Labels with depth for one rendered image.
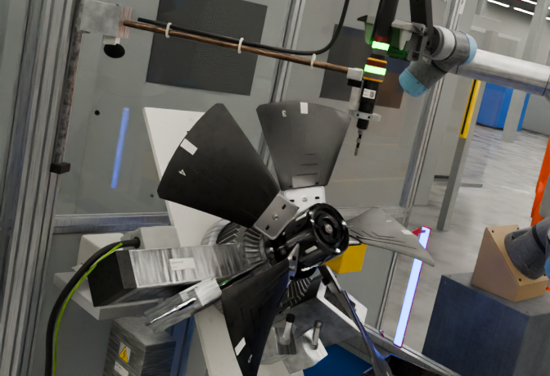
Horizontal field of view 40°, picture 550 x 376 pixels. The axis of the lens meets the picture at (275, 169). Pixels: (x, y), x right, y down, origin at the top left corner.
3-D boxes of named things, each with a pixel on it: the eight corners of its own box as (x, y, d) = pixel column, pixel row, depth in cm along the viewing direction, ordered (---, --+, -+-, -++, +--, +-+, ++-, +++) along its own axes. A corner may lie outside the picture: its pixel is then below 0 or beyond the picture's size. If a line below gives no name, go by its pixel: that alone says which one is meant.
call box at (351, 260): (297, 258, 218) (304, 224, 216) (320, 256, 225) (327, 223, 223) (337, 278, 207) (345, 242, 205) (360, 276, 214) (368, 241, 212)
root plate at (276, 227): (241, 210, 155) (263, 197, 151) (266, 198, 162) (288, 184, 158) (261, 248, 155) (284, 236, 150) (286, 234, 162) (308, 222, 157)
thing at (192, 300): (266, 267, 160) (145, 332, 134) (261, 258, 161) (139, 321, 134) (272, 264, 159) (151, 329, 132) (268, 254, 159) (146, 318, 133)
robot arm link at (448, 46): (457, 29, 171) (429, 24, 176) (447, 27, 167) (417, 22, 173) (450, 62, 172) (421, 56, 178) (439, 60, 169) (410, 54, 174)
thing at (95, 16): (73, 31, 169) (79, -7, 167) (87, 33, 175) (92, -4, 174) (115, 41, 167) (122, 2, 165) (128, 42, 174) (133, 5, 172)
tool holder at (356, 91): (337, 113, 159) (347, 67, 157) (341, 110, 166) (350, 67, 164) (379, 122, 158) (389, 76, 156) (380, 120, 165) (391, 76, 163)
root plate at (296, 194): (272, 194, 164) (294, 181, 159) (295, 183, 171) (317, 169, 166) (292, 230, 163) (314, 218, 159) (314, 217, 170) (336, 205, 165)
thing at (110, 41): (99, 56, 170) (102, 34, 169) (106, 56, 174) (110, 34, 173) (119, 60, 169) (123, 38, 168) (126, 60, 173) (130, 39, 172)
